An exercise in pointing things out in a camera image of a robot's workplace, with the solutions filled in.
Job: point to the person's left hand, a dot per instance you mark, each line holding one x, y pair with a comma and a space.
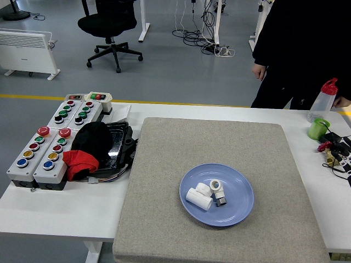
344, 103

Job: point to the person's right hand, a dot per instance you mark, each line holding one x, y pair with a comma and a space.
259, 71

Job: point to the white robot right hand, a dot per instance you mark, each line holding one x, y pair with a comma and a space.
348, 180

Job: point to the white elbow fitting metal thread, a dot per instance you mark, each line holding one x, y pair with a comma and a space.
218, 191

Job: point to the white tee pipe fitting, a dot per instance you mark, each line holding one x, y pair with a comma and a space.
198, 197

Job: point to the blue plate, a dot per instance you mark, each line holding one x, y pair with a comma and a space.
235, 197

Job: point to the clear bottle red cap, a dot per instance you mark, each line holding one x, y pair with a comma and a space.
323, 104

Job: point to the small black box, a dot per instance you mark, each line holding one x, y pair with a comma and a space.
342, 148

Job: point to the black power adapter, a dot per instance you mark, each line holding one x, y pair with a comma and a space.
330, 137

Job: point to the green cup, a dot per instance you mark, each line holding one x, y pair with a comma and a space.
315, 130

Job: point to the person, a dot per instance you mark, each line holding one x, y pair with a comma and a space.
296, 41

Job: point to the white desk leg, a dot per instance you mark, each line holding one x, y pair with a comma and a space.
218, 22
144, 27

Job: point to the grey-brown mat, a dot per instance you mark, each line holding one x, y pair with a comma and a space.
192, 142

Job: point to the white paper card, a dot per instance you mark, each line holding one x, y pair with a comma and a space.
120, 113

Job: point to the black plastic tray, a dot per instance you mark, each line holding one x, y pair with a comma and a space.
119, 142

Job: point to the black office chair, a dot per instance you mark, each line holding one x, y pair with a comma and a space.
107, 23

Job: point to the grey four-button control box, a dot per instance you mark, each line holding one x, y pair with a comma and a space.
85, 113
64, 113

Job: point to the black cloth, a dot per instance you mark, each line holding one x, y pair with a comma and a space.
93, 139

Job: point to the red cloth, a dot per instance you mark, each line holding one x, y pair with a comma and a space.
79, 163

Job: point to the grey emergency-stop control box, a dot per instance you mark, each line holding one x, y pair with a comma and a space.
52, 167
30, 161

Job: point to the white panel heater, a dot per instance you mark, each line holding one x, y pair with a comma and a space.
24, 52

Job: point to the white table leg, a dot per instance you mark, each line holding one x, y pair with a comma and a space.
93, 252

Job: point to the black round stand base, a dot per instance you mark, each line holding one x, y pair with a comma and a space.
16, 15

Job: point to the white desk frame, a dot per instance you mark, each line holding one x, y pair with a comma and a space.
260, 22

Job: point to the cream switch box green red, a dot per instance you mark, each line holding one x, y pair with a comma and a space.
98, 96

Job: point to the small grey switch box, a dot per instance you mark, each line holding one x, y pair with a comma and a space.
74, 97

